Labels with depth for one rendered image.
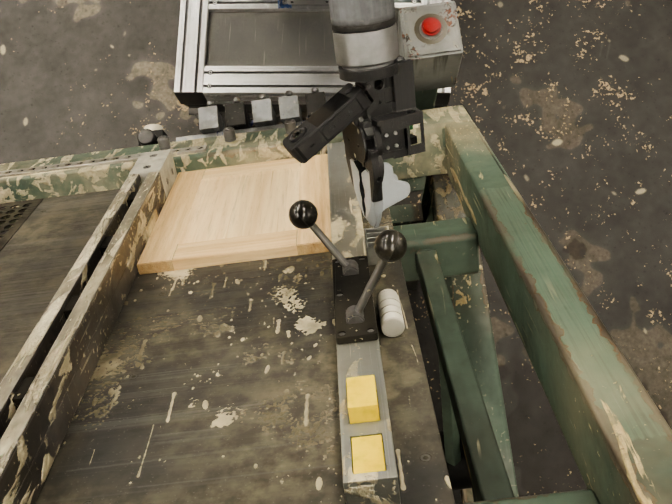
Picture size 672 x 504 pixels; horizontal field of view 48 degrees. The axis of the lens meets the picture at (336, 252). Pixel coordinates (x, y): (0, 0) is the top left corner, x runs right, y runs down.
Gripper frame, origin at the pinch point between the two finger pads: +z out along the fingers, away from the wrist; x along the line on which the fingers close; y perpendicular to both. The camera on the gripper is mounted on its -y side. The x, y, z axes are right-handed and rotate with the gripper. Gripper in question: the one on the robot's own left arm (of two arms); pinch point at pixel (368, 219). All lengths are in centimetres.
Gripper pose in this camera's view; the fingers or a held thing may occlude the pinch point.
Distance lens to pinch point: 97.7
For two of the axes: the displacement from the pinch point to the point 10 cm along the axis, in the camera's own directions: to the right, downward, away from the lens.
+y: 9.2, -2.7, 2.8
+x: -3.6, -3.8, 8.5
